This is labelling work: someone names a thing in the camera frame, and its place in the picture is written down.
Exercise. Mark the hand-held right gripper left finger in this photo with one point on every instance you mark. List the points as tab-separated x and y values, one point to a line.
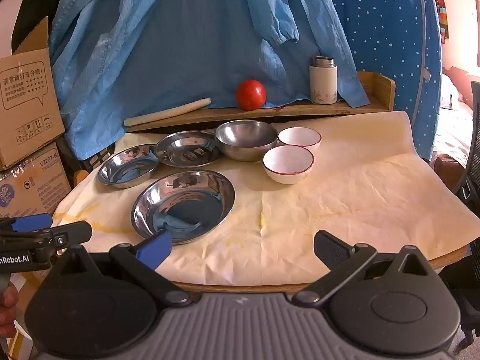
155	248

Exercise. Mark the white stick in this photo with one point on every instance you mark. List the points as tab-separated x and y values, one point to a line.
168	112

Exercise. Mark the wooden shelf board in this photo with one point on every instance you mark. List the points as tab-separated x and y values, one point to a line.
300	110

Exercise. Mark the cream paper sheet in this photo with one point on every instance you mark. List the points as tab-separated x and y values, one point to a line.
356	195

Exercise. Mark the small steel plate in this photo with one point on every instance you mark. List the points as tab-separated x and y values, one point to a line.
187	152
127	167

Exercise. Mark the black plastic crate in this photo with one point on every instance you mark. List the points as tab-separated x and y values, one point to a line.
93	161

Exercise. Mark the large steel plate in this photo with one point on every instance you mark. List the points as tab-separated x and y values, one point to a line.
183	210

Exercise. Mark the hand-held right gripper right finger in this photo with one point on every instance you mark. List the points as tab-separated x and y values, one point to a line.
330	248

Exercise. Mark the black office chair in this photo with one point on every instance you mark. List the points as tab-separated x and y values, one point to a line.
470	180

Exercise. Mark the purple-marked cardboard box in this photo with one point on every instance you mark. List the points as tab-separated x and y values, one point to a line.
33	183

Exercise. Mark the blue dotted fabric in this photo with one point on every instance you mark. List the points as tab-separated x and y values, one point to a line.
386	45

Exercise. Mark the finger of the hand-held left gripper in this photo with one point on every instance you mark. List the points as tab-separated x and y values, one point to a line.
73	232
32	222

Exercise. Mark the printed cardboard box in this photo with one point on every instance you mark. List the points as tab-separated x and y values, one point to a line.
26	101

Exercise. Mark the red tomato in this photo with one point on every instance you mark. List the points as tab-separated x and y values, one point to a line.
251	95

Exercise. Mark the deep steel bowl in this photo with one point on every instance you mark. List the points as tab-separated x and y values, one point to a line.
245	138

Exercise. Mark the white red-rimmed bowl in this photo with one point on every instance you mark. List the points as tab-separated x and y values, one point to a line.
300	137
288	163

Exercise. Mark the person's left hand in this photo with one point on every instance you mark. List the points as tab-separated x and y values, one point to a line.
8	307

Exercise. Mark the white thermos cup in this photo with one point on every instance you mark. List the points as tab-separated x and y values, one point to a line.
323	82

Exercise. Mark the light blue shirt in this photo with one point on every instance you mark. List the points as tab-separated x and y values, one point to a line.
187	45

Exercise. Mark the colourful striped cloth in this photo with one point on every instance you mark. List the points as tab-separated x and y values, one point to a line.
441	15

